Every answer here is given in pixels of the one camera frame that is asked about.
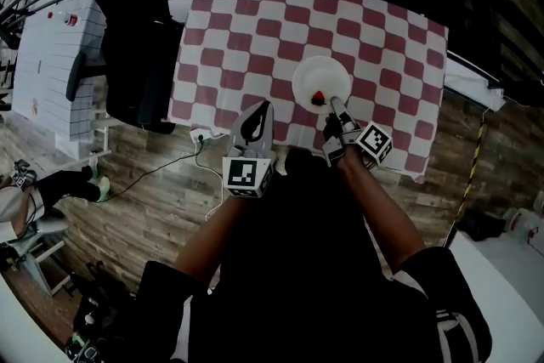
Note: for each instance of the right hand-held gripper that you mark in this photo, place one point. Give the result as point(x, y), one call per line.
point(370, 142)

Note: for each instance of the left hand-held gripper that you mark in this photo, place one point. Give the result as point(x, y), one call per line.
point(246, 176)

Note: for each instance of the white plate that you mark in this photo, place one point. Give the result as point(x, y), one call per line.
point(319, 74)

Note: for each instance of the person's left forearm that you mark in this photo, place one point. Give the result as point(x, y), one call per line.
point(212, 238)

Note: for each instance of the person's right forearm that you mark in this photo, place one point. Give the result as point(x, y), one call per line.
point(378, 208)

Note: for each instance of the red strawberry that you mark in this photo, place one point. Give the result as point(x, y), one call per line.
point(319, 98)

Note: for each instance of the white power strip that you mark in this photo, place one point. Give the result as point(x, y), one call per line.
point(201, 135)

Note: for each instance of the red checkered cloth covered table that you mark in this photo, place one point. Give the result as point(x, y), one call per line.
point(263, 34)

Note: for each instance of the black jacket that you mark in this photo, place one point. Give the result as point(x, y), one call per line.
point(132, 47)

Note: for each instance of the yellow black striped pole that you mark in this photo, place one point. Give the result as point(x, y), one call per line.
point(469, 178)

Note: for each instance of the person's black clothed body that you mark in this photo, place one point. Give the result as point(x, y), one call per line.
point(306, 268)

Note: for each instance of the black bag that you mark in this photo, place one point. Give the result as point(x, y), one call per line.
point(480, 225)

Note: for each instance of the red capped small bottle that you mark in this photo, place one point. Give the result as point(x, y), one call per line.
point(71, 19)

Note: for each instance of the white tiled cabinet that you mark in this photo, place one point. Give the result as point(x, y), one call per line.
point(51, 68)

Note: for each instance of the white bucket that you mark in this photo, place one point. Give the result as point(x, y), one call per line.
point(520, 219)

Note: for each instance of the white desk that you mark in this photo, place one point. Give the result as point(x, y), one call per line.
point(501, 289)

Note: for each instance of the black equipment pile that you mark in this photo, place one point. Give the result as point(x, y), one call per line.
point(93, 319)

